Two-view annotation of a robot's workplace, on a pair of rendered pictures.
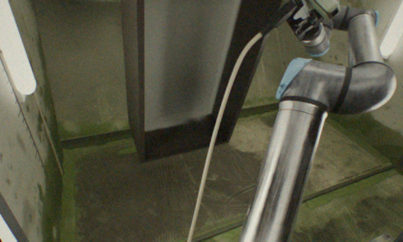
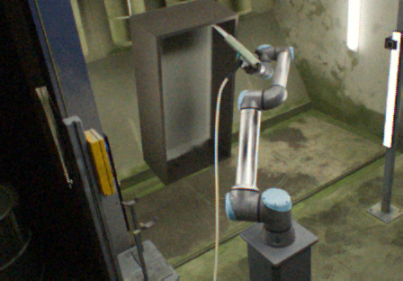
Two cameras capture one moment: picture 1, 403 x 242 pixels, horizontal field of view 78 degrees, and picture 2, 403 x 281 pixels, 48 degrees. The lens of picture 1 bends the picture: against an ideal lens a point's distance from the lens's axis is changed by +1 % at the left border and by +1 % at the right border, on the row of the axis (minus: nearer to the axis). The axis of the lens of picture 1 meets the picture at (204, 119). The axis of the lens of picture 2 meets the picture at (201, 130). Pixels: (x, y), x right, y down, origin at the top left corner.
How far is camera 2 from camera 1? 1.95 m
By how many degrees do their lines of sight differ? 7
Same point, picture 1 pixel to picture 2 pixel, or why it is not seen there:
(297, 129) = (247, 120)
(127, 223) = (164, 242)
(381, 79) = (275, 92)
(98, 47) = not seen: hidden behind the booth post
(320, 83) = (253, 99)
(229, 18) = (206, 61)
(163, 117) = (170, 150)
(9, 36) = not seen: hidden behind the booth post
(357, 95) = (267, 101)
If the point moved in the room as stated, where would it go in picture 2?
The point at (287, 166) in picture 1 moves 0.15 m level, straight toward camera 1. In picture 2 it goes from (247, 135) to (239, 149)
